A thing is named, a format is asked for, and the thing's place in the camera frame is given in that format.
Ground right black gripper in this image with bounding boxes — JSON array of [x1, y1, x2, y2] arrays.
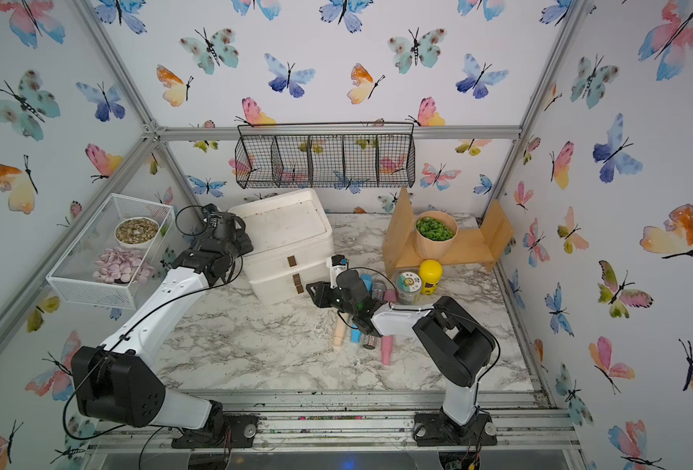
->
[[303, 280, 358, 320]]

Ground rhinestone silver microphone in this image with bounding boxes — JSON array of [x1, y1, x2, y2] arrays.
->
[[361, 281, 387, 351]]

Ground wooden rolling pin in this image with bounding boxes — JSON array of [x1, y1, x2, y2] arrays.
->
[[332, 317, 347, 348]]

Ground blue toy microphone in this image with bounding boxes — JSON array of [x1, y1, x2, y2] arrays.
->
[[349, 273, 375, 345]]

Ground pink toy microphone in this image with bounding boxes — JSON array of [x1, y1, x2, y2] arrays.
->
[[381, 290, 397, 366]]

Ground white bottom drawer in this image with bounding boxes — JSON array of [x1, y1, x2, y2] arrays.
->
[[248, 262, 330, 306]]

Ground white plastic drawer cabinet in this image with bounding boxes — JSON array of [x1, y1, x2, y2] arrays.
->
[[230, 189, 335, 280]]

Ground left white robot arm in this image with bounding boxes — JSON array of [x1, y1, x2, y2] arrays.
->
[[68, 205, 255, 448]]

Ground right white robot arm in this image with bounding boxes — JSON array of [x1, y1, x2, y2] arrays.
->
[[306, 269, 499, 448]]

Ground green label round tin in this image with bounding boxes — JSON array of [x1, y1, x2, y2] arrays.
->
[[395, 270, 423, 306]]

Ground yellow lidded jar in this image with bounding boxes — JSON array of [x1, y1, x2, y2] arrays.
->
[[419, 260, 443, 296]]

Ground white bowl of seeds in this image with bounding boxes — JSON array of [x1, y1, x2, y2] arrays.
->
[[114, 217, 159, 249]]

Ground peach pot green plant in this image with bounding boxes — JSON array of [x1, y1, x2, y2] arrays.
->
[[415, 211, 459, 260]]

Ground pink flower petals pile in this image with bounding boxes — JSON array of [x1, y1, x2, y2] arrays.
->
[[93, 248, 152, 285]]

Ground wooden shelf stand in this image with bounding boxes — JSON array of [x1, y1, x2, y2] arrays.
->
[[382, 188, 514, 275]]

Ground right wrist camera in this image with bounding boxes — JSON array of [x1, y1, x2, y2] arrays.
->
[[327, 255, 349, 289]]

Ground white mesh wall basket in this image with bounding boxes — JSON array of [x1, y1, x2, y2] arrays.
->
[[47, 194, 175, 309]]

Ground black wire wall basket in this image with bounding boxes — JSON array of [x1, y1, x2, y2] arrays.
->
[[231, 121, 416, 194]]

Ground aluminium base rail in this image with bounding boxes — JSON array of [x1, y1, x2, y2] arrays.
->
[[87, 390, 594, 470]]

